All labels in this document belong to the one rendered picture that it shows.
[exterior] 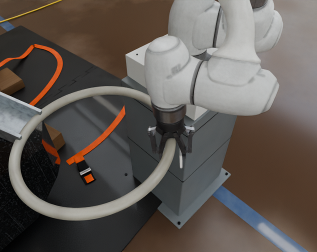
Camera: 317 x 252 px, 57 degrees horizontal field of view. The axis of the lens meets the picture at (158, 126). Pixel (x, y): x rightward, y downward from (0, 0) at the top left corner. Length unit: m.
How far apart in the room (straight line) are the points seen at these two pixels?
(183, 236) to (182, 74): 1.24
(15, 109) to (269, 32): 0.88
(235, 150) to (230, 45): 1.51
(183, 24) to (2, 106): 0.67
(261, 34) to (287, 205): 1.19
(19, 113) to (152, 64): 0.57
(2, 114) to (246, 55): 0.78
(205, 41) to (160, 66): 0.50
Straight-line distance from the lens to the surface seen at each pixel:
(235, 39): 0.63
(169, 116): 0.71
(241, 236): 1.79
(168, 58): 0.61
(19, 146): 0.96
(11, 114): 1.06
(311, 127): 2.43
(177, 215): 1.77
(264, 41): 1.08
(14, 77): 2.68
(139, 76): 1.24
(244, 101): 0.61
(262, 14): 1.03
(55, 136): 2.03
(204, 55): 1.18
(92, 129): 2.17
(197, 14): 1.06
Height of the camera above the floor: 1.62
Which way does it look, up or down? 49 degrees down
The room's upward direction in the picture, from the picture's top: straight up
